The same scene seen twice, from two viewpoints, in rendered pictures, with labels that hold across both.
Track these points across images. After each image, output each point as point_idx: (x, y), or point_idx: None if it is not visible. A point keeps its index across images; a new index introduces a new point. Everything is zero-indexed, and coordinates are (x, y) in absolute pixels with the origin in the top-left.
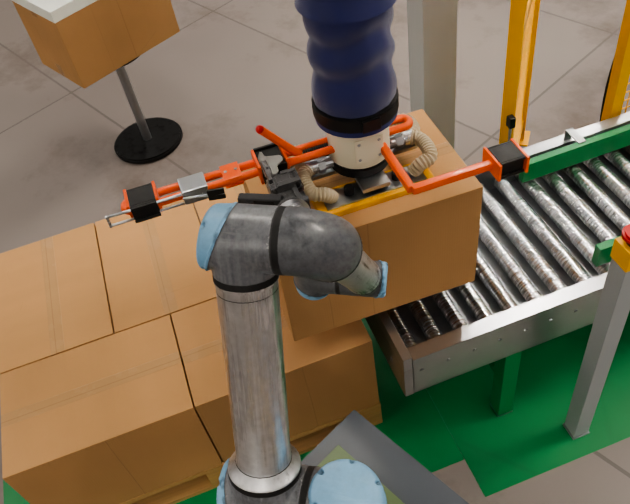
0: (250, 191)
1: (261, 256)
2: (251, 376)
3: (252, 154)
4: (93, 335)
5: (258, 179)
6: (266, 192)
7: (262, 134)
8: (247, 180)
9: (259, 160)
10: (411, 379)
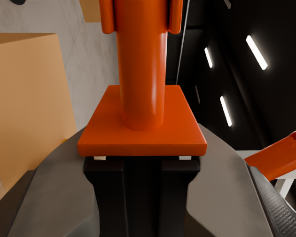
0: None
1: None
2: None
3: (183, 94)
4: None
5: (29, 76)
6: None
7: None
8: (26, 46)
9: (230, 146)
10: None
